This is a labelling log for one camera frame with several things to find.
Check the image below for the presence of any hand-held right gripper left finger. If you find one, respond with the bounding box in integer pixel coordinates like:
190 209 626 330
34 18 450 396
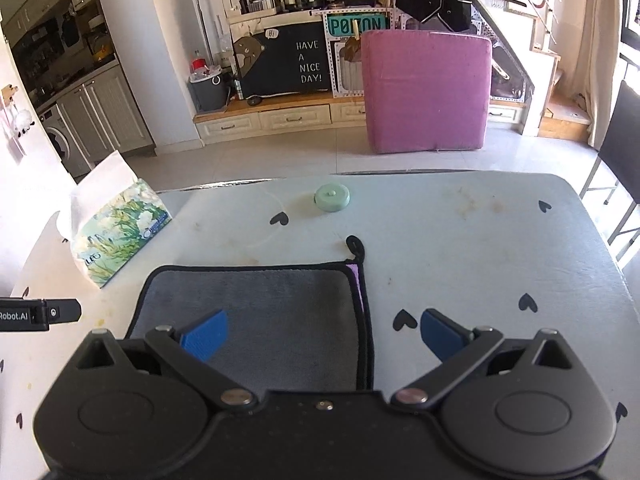
75 309 259 409

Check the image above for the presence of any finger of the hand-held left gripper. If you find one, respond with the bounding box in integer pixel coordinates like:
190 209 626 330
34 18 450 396
45 299 82 325

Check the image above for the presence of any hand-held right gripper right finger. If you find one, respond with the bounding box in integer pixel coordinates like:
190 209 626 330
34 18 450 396
390 309 576 408

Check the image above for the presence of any grey towel with black trim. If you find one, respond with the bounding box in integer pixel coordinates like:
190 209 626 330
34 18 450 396
123 236 376 394

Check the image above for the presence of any floral tissue pack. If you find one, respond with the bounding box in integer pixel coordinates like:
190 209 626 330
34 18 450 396
56 150 174 289

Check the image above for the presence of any white tablecloth with black hearts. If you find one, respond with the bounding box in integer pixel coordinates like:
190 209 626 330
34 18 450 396
0 170 640 480

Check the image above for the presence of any washing machine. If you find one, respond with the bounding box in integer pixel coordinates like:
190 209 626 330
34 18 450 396
38 104 94 179

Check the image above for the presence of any round green lid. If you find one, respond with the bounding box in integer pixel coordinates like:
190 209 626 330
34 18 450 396
314 184 351 213

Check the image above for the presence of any white kitchen cabinet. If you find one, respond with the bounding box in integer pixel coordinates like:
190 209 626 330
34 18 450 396
55 64 154 162

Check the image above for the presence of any cream drawer cabinet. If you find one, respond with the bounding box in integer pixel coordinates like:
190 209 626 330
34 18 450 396
193 99 527 144

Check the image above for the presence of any grey bucket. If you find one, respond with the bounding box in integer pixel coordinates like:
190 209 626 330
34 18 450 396
188 72 232 113

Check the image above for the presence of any pink cushion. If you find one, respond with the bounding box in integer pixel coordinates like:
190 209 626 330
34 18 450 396
361 29 494 155

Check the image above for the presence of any black chair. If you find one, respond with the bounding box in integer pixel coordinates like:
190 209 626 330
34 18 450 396
579 80 640 264

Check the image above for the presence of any black lettered sign board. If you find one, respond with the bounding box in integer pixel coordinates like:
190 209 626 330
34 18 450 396
232 20 334 100

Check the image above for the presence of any white staircase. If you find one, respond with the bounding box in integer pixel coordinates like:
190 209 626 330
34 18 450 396
474 0 597 142

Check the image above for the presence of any teal lettered sign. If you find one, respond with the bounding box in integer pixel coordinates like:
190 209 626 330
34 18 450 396
325 12 390 40

